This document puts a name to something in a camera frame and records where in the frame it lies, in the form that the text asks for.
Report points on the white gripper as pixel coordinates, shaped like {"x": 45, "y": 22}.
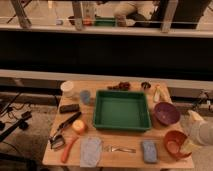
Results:
{"x": 197, "y": 133}

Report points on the red yellow apple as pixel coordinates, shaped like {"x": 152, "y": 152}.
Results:
{"x": 79, "y": 126}

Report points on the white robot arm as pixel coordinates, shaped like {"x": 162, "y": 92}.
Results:
{"x": 209, "y": 128}

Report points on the blue translucent cup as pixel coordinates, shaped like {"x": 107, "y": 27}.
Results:
{"x": 85, "y": 97}

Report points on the white plastic cup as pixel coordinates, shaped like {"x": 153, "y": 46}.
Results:
{"x": 67, "y": 88}

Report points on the purple bowl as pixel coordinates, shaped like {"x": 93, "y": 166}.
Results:
{"x": 166, "y": 113}

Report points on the blue sponge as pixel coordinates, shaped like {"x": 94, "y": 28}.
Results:
{"x": 149, "y": 151}

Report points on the green plastic tray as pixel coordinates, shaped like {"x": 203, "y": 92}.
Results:
{"x": 121, "y": 110}

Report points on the silver fork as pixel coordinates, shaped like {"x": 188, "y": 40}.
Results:
{"x": 117, "y": 148}

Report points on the grey blue cloth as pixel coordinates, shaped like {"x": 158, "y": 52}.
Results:
{"x": 90, "y": 151}

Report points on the black rectangular block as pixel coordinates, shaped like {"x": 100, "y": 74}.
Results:
{"x": 69, "y": 108}

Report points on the orange carrot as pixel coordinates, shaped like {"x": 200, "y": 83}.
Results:
{"x": 65, "y": 154}

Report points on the metal peeler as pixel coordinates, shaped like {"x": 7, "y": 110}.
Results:
{"x": 57, "y": 140}

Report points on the black handled knife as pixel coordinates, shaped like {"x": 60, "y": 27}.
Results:
{"x": 70, "y": 120}

